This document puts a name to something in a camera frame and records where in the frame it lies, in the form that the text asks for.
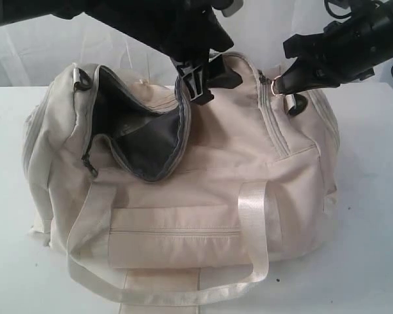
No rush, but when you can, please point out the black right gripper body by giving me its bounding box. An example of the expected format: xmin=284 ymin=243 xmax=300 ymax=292
xmin=276 ymin=19 xmax=377 ymax=95

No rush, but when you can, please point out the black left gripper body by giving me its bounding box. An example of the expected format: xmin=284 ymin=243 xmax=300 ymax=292
xmin=84 ymin=0 xmax=242 ymax=105

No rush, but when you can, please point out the brass key ring zipper pull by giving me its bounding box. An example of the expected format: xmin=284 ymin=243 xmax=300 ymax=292
xmin=258 ymin=66 xmax=285 ymax=96

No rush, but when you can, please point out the cream canvas duffel bag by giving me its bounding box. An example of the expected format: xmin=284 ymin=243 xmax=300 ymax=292
xmin=22 ymin=52 xmax=340 ymax=313

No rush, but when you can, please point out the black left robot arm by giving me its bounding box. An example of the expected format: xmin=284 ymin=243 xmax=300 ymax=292
xmin=0 ymin=0 xmax=244 ymax=105

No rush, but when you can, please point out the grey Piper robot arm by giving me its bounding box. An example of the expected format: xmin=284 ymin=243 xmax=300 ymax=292
xmin=271 ymin=1 xmax=393 ymax=95

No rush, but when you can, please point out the metal zipper slider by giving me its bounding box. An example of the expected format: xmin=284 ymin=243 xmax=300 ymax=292
xmin=81 ymin=149 xmax=98 ymax=178

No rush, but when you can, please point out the black plastic strap ring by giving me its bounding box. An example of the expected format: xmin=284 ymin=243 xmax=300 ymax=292
xmin=72 ymin=67 xmax=93 ymax=94
xmin=286 ymin=94 xmax=310 ymax=117

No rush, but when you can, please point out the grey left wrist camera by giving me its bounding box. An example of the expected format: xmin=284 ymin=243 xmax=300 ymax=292
xmin=221 ymin=0 xmax=244 ymax=18

